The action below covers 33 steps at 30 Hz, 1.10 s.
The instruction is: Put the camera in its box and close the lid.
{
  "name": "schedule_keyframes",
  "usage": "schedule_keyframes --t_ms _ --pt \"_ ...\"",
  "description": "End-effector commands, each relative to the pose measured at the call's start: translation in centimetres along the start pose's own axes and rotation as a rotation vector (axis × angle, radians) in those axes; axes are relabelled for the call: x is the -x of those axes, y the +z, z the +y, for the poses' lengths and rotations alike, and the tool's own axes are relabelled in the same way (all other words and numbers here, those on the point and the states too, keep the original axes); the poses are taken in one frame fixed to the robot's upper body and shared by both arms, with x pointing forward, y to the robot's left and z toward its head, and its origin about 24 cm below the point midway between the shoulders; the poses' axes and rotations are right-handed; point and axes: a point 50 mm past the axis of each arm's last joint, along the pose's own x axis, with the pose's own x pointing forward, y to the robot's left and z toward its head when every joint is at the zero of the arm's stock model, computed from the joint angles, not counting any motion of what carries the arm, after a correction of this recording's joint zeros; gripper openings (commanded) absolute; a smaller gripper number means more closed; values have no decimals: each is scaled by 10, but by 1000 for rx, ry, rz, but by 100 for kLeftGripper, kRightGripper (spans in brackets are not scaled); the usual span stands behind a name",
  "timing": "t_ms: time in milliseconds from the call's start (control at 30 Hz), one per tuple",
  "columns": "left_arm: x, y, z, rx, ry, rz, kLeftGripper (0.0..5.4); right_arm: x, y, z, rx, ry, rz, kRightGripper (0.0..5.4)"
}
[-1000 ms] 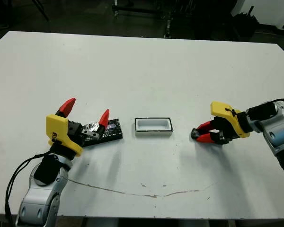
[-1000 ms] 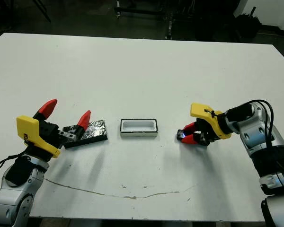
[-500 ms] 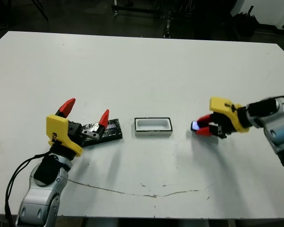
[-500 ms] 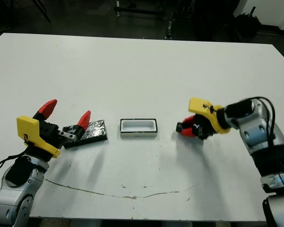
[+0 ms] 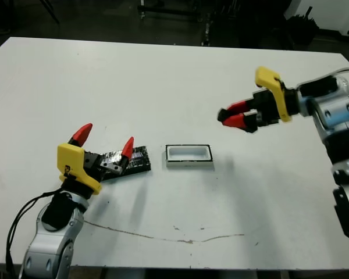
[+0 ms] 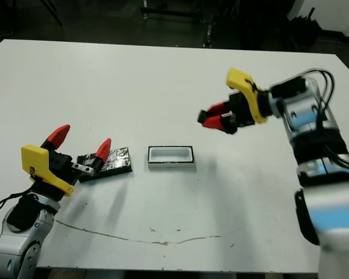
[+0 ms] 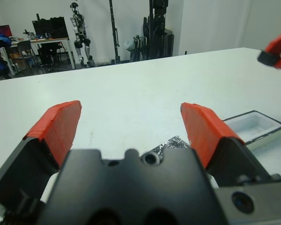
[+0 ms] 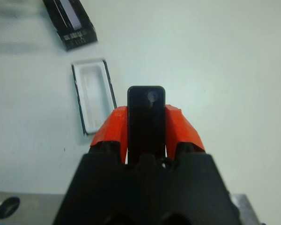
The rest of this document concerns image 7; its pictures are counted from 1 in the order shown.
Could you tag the silver humanoid robot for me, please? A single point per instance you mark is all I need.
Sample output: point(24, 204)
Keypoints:
point(78, 23)

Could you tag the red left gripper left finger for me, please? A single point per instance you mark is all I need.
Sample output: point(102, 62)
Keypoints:
point(58, 131)

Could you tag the black equipment case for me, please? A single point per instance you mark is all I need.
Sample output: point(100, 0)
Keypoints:
point(58, 27)

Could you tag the white plastic bag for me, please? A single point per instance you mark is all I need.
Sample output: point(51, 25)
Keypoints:
point(128, 45)

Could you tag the black gantry stand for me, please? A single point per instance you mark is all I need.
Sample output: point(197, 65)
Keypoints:
point(114, 35)

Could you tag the black office chair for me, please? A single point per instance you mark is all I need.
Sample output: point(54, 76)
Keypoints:
point(46, 54)

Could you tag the blue jacket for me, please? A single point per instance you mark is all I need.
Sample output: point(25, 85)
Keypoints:
point(0, 44)

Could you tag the grey chair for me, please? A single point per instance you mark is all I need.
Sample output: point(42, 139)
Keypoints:
point(23, 47)

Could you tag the folded black tripods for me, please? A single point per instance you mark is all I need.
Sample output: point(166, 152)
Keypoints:
point(138, 50)

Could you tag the white-lined camera box base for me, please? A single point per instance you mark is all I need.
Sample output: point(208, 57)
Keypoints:
point(253, 127)

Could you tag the white desk with wooden top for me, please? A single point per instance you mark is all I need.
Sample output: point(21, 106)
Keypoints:
point(44, 39)

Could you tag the tall black equipment stand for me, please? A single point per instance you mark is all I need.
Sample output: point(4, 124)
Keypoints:
point(159, 35)

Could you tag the black plastic-wrapped box lid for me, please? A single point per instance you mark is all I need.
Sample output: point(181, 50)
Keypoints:
point(171, 144)

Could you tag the black monitor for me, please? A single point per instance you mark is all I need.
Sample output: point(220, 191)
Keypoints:
point(41, 27)

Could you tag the monitor with red screen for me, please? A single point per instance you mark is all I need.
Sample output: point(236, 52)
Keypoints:
point(1, 30)

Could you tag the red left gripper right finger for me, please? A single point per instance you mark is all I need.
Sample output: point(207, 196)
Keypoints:
point(203, 133)

